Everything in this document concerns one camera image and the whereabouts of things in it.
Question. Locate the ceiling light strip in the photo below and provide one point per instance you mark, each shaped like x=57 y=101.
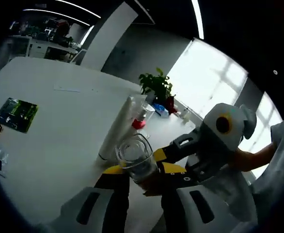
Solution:
x=198 y=19

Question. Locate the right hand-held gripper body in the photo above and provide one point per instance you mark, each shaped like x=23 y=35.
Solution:
x=231 y=114

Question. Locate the white office desk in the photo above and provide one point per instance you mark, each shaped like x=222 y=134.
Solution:
x=47 y=48

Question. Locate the dark red bag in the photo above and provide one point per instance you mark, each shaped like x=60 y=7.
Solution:
x=171 y=105

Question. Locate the blue white tissue pack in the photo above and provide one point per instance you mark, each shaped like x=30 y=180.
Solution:
x=161 y=111

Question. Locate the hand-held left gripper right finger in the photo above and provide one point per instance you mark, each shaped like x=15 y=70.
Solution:
x=173 y=206

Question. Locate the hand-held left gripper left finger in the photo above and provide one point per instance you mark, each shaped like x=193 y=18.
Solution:
x=115 y=206

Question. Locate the small white bottle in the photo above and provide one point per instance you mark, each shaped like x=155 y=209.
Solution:
x=186 y=116

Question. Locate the white background chair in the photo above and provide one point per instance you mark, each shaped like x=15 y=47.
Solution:
x=79 y=57

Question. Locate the white skincare bottle red collar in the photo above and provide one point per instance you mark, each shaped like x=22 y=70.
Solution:
x=139 y=123

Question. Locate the green black skincare sachet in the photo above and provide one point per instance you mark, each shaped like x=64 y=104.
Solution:
x=18 y=115

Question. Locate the small grey skincare sachet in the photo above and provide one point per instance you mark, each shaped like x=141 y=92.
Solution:
x=0 y=160

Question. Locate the white skincare tube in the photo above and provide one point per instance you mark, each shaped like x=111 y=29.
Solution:
x=117 y=131

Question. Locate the potted green plant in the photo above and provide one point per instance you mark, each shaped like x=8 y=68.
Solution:
x=156 y=83

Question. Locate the person's grey shirt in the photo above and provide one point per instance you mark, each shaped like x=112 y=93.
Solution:
x=277 y=170

